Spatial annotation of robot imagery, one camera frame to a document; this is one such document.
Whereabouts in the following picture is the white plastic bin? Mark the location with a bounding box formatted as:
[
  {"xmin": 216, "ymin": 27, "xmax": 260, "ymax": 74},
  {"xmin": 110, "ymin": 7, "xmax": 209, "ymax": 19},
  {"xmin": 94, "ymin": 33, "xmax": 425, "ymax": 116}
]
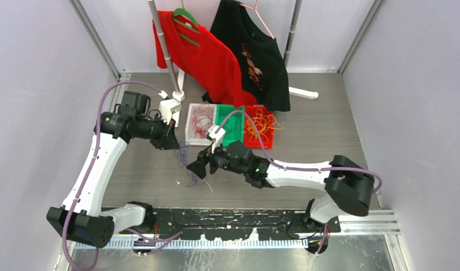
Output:
[{"xmin": 185, "ymin": 103, "xmax": 216, "ymax": 146}]

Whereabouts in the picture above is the red t-shirt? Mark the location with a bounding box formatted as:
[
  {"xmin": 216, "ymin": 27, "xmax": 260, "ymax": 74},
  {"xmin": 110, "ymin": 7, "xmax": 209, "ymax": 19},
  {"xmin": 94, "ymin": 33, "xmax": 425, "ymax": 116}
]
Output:
[{"xmin": 158, "ymin": 11, "xmax": 257, "ymax": 108}]

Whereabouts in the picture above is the coloured cable pile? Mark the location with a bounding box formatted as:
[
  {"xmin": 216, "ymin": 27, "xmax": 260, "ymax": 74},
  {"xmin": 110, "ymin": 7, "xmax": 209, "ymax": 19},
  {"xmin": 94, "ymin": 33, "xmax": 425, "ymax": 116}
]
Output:
[{"xmin": 173, "ymin": 140, "xmax": 205, "ymax": 188}]

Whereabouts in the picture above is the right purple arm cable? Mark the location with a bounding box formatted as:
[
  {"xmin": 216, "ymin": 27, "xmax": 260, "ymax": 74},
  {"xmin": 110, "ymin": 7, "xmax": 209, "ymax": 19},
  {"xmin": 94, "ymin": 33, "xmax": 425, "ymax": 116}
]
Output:
[{"xmin": 215, "ymin": 109, "xmax": 384, "ymax": 257}]

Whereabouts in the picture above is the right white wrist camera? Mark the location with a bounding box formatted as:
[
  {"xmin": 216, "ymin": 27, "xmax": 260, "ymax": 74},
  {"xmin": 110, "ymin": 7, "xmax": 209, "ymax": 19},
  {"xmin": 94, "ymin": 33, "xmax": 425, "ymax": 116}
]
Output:
[{"xmin": 207, "ymin": 124, "xmax": 225, "ymax": 154}]

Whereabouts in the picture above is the red plastic bin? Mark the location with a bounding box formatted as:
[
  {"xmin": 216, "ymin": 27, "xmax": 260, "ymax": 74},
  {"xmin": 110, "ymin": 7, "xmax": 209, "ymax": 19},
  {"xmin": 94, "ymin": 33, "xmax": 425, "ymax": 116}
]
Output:
[{"xmin": 244, "ymin": 106, "xmax": 275, "ymax": 149}]

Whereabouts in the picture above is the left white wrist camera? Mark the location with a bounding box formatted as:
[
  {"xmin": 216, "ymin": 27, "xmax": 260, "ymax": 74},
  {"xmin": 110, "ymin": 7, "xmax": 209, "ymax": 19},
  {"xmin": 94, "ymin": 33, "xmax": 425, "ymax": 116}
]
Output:
[{"xmin": 159, "ymin": 98, "xmax": 182, "ymax": 128}]

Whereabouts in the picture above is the red cable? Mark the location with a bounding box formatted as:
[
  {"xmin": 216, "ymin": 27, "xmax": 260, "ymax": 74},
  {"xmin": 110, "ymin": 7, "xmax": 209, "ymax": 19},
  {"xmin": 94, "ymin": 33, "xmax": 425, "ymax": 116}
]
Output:
[{"xmin": 190, "ymin": 104, "xmax": 216, "ymax": 141}]

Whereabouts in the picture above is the green plastic bin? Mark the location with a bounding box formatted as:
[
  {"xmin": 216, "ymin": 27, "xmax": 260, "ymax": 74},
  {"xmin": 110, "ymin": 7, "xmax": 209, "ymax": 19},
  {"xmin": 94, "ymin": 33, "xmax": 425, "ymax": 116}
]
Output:
[{"xmin": 215, "ymin": 104, "xmax": 245, "ymax": 147}]

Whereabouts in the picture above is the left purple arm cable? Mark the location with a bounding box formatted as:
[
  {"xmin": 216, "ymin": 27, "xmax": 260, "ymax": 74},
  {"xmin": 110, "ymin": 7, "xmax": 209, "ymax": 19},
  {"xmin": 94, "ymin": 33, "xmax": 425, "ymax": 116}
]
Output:
[{"xmin": 61, "ymin": 80, "xmax": 184, "ymax": 271}]

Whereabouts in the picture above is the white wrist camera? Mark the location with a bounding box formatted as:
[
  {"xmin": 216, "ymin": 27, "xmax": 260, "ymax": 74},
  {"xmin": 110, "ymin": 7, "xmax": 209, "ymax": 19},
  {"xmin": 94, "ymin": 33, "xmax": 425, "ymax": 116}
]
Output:
[
  {"xmin": 207, "ymin": 124, "xmax": 225, "ymax": 154},
  {"xmin": 159, "ymin": 98, "xmax": 182, "ymax": 128}
]

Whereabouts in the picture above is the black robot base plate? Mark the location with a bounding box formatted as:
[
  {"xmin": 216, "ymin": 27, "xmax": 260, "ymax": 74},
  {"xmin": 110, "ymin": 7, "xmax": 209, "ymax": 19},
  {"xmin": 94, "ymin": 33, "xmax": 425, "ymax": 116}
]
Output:
[{"xmin": 134, "ymin": 208, "xmax": 323, "ymax": 241}]

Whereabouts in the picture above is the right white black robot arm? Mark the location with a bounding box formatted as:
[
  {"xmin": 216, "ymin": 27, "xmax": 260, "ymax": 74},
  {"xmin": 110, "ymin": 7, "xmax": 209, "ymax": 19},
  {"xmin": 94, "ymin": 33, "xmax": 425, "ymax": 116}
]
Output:
[{"xmin": 186, "ymin": 141, "xmax": 375, "ymax": 232}]

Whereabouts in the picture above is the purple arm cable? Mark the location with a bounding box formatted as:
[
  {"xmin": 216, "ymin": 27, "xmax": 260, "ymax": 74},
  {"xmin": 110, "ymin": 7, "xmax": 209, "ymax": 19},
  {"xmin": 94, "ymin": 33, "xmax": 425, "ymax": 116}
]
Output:
[
  {"xmin": 215, "ymin": 109, "xmax": 384, "ymax": 257},
  {"xmin": 61, "ymin": 80, "xmax": 184, "ymax": 271}
]

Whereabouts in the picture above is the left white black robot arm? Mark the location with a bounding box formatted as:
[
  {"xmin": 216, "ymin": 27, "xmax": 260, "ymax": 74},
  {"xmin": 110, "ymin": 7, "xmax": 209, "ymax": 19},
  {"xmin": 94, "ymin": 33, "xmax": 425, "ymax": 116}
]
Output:
[{"xmin": 46, "ymin": 91, "xmax": 181, "ymax": 248}]

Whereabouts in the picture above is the yellow cable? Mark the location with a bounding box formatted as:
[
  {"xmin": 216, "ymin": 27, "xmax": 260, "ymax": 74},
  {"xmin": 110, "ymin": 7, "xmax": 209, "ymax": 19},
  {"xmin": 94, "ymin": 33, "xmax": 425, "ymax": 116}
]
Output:
[{"xmin": 246, "ymin": 107, "xmax": 284, "ymax": 142}]

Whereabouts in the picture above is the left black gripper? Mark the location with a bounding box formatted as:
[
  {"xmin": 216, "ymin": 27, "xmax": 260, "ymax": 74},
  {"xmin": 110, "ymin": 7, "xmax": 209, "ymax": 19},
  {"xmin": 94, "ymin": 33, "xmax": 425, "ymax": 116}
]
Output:
[{"xmin": 134, "ymin": 112, "xmax": 180, "ymax": 150}]

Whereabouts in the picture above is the black printed t-shirt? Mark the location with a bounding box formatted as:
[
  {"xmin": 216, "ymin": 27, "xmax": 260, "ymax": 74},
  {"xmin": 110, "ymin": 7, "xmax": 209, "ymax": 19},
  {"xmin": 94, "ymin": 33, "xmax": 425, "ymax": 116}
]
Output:
[{"xmin": 202, "ymin": 1, "xmax": 290, "ymax": 112}]

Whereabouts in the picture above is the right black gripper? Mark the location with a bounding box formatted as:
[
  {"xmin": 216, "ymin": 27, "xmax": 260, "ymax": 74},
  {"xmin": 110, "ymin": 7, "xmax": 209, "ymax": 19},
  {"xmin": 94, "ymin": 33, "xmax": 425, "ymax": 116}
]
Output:
[{"xmin": 187, "ymin": 137, "xmax": 248, "ymax": 179}]

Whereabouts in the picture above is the green clothes hanger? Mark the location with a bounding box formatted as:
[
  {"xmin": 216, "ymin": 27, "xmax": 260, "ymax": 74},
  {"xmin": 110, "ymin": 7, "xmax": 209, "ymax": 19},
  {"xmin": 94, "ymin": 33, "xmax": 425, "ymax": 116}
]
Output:
[{"xmin": 172, "ymin": 8, "xmax": 199, "ymax": 47}]

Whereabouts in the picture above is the pink clothes hanger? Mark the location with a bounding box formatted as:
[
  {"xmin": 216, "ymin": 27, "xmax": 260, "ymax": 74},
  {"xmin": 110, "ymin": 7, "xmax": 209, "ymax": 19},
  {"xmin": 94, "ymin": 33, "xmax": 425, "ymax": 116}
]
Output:
[{"xmin": 240, "ymin": 0, "xmax": 275, "ymax": 40}]

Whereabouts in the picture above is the metal clothes rack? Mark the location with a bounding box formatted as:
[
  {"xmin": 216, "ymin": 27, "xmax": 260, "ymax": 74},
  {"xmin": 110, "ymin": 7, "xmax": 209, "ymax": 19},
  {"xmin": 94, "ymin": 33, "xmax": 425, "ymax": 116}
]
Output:
[{"xmin": 147, "ymin": 0, "xmax": 319, "ymax": 129}]

